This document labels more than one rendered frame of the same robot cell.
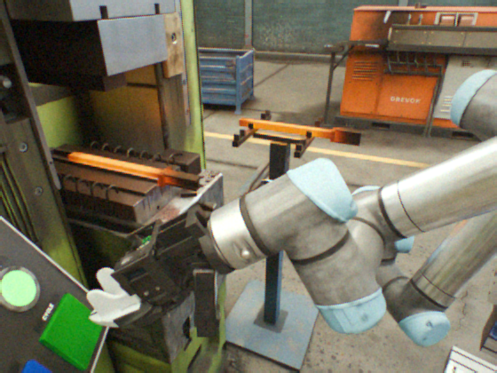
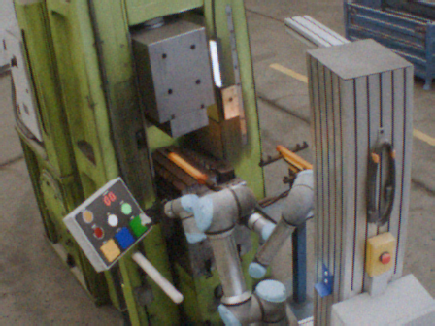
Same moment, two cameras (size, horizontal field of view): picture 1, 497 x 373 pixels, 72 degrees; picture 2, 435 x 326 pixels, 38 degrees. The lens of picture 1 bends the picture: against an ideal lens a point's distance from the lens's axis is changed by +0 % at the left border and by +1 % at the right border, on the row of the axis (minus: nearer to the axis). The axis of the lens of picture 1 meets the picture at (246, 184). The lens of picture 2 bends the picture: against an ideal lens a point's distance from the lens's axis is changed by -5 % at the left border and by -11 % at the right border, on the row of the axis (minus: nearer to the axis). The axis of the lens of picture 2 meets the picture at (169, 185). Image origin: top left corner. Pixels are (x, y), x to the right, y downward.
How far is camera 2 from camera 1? 254 cm
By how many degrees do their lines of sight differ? 37
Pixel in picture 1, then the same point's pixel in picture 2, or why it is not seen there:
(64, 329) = (134, 223)
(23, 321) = (125, 217)
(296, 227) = (179, 210)
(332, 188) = (185, 203)
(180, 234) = (160, 205)
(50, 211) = (149, 184)
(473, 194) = not seen: hidden behind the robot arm
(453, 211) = not seen: hidden behind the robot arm
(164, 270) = (154, 212)
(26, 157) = (143, 162)
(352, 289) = (189, 229)
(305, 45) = not seen: outside the picture
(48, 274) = (134, 208)
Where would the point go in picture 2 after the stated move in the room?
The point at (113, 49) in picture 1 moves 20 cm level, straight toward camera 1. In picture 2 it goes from (176, 128) to (162, 149)
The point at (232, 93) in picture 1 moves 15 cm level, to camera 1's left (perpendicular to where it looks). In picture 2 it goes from (422, 64) to (410, 61)
